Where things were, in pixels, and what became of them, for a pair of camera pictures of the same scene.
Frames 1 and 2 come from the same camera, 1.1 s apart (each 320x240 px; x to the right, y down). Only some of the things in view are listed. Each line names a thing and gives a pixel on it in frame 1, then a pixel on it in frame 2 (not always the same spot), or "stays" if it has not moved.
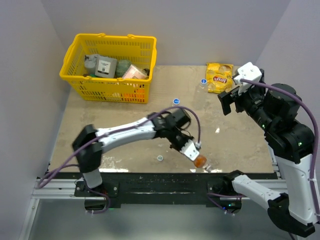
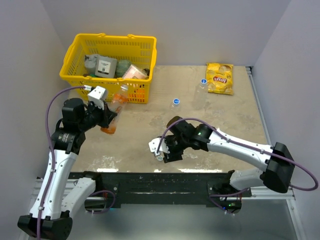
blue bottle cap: (176, 101) stays
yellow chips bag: (219, 77) stays
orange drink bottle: (199, 164) -> (118, 101)
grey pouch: (90, 61) stays
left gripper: (178, 149) -> (107, 115)
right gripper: (227, 97) -> (173, 156)
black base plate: (215, 189) stays
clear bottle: (200, 97) stays
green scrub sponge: (122, 66) stays
